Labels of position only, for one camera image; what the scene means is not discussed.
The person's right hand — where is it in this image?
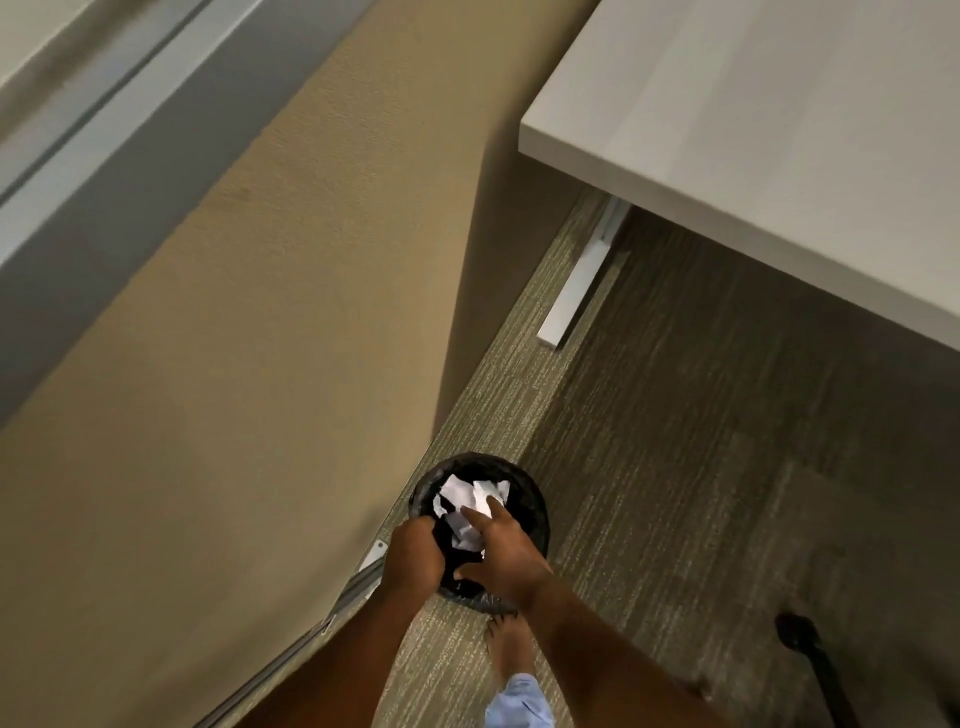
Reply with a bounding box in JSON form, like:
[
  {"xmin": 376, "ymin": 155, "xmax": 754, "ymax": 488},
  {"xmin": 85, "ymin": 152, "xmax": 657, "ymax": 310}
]
[{"xmin": 452, "ymin": 495, "xmax": 556, "ymax": 612}]

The person's left hand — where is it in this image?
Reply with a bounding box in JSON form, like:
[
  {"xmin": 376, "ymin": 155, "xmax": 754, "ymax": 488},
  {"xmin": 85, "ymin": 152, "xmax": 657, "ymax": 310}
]
[{"xmin": 378, "ymin": 516, "xmax": 449, "ymax": 602}]

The black lined trash bin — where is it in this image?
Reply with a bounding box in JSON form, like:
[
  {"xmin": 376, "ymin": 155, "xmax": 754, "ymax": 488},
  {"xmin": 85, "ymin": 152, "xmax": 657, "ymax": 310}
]
[{"xmin": 407, "ymin": 452, "xmax": 552, "ymax": 615}]

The person's right forearm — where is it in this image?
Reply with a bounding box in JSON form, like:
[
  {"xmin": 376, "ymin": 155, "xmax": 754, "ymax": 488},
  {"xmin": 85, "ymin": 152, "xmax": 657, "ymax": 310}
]
[{"xmin": 517, "ymin": 573, "xmax": 744, "ymax": 728}]

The person's left forearm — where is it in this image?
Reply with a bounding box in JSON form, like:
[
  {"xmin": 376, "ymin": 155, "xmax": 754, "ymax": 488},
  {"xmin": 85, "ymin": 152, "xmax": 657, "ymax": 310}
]
[{"xmin": 232, "ymin": 583, "xmax": 440, "ymax": 728}]

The crumpled white paper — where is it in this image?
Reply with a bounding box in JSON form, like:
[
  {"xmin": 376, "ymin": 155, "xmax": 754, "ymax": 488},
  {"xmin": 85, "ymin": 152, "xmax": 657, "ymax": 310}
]
[
  {"xmin": 444, "ymin": 512, "xmax": 486, "ymax": 555},
  {"xmin": 435, "ymin": 475, "xmax": 513, "ymax": 520}
]

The person's bare foot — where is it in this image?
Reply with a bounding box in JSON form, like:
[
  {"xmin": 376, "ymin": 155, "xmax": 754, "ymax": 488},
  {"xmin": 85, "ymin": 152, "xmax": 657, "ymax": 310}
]
[{"xmin": 483, "ymin": 611, "xmax": 538, "ymax": 687}]

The light blue trouser leg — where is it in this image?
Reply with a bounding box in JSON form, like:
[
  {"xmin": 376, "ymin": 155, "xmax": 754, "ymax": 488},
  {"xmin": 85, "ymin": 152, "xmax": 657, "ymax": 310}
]
[{"xmin": 483, "ymin": 672, "xmax": 557, "ymax": 728}]

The white metal desk leg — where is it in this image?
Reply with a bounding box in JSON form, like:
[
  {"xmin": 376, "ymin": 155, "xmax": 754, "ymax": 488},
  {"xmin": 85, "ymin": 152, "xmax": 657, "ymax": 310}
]
[{"xmin": 536, "ymin": 196, "xmax": 633, "ymax": 351}]

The black chair base leg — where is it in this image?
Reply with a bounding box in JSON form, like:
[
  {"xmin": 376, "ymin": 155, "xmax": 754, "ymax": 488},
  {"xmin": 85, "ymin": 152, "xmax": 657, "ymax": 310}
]
[{"xmin": 774, "ymin": 611, "xmax": 864, "ymax": 728}]

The grey metal floor rail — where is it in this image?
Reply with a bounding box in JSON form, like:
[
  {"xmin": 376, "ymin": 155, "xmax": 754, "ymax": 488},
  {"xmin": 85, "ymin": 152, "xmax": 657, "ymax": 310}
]
[{"xmin": 191, "ymin": 556, "xmax": 387, "ymax": 728}]

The grey window frame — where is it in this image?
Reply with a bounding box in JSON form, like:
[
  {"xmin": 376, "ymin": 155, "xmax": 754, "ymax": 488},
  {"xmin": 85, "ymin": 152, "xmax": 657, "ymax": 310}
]
[{"xmin": 0, "ymin": 0, "xmax": 376, "ymax": 430}]

